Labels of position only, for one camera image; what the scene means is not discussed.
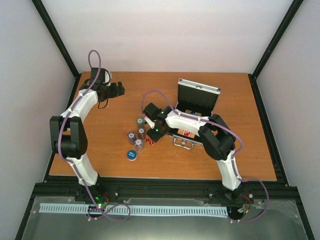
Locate brown poker chip stack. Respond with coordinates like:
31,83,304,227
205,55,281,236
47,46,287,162
137,127,146,141

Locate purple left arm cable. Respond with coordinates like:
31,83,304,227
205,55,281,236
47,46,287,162
56,49,133,222

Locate blue dealer button stack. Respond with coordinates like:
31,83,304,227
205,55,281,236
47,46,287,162
127,150,138,162

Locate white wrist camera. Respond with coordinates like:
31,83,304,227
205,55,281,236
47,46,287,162
142,115,155,129
103,69,112,86

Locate aluminium poker case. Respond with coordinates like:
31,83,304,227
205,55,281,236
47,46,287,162
167,78,221,150

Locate grey poker chip stack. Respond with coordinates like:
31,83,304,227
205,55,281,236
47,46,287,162
134,138,144,152

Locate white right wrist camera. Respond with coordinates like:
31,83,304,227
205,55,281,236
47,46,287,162
142,115,155,129

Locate green poker chip stack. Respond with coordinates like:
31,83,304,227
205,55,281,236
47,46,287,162
136,117,145,129

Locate light blue cable duct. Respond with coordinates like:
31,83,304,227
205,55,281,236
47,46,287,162
38,203,228,218

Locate red playing card deck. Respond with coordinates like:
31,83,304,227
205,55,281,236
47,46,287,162
177,129,197,139

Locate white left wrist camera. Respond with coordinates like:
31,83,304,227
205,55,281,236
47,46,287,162
103,69,112,86

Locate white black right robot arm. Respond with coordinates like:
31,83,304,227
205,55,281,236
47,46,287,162
142,103,243,203

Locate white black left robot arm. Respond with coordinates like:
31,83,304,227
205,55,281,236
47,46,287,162
49,67,125,202

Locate blue playing card deck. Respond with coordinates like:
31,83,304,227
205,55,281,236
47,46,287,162
185,109,202,117

